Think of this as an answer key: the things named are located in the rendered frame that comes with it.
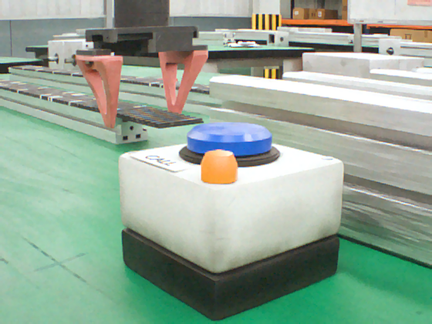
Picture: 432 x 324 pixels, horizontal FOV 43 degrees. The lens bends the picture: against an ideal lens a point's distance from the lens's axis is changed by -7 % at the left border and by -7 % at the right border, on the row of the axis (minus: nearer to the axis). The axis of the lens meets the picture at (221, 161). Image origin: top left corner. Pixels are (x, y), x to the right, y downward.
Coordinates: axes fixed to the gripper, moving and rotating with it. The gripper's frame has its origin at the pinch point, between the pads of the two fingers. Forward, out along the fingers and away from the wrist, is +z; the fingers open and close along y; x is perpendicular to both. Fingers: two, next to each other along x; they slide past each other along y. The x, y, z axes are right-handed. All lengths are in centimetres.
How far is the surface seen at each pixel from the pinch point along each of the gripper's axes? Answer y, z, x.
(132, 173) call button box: -16.9, -2.5, -27.9
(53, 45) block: 27, -4, 94
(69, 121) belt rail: -2.4, 2.2, 14.0
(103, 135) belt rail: -2.3, 2.5, 4.7
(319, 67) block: 13.9, -4.9, -11.4
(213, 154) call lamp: -16.3, -4.3, -33.4
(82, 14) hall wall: 488, -33, 1088
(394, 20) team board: 280, -13, 166
